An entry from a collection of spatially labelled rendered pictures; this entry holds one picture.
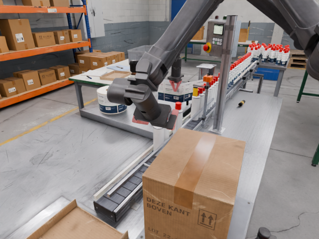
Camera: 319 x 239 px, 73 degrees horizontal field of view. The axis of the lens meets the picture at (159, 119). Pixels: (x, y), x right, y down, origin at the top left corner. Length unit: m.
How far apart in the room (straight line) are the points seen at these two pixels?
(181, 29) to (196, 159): 0.37
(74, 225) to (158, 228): 0.33
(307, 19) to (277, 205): 1.86
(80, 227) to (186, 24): 0.75
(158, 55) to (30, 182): 0.83
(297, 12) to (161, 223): 0.63
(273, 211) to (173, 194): 1.68
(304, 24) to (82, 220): 0.88
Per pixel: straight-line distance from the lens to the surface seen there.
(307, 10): 0.62
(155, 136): 1.00
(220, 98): 1.35
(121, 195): 0.90
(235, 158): 0.69
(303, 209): 2.35
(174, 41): 0.60
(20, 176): 1.22
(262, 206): 2.21
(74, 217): 0.93
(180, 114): 1.15
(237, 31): 1.32
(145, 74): 0.56
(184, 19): 0.63
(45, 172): 1.19
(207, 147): 0.72
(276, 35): 8.72
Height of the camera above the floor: 1.51
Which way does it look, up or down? 26 degrees down
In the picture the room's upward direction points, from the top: straight up
